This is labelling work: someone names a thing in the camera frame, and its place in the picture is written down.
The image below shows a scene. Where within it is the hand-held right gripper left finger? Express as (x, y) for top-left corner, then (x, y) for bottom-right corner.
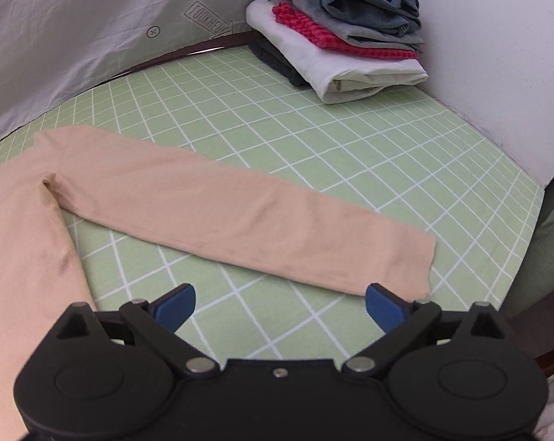
(52, 283), (218, 375)

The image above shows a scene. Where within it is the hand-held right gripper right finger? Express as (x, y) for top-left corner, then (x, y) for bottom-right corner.
(341, 282), (512, 375)

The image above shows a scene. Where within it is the beige long sleeve shirt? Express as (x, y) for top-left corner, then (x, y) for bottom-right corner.
(0, 128), (436, 423)

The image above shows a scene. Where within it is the green grid mat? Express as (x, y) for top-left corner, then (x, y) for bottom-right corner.
(0, 43), (546, 363)

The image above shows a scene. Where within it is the dark green cloth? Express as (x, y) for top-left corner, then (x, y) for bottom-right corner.
(504, 179), (554, 331)

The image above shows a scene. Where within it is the white folded garment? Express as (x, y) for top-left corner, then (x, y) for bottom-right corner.
(246, 0), (429, 104)

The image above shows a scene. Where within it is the dark grey folded garment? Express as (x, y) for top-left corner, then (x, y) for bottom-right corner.
(248, 37), (312, 88)

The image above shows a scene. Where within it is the red checked folded garment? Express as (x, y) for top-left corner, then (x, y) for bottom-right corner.
(271, 1), (419, 61)

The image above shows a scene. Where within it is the grey carrot print sheet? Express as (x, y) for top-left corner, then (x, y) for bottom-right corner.
(0, 0), (278, 150)

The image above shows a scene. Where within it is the light grey folded garment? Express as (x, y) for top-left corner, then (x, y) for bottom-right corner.
(262, 0), (427, 53)

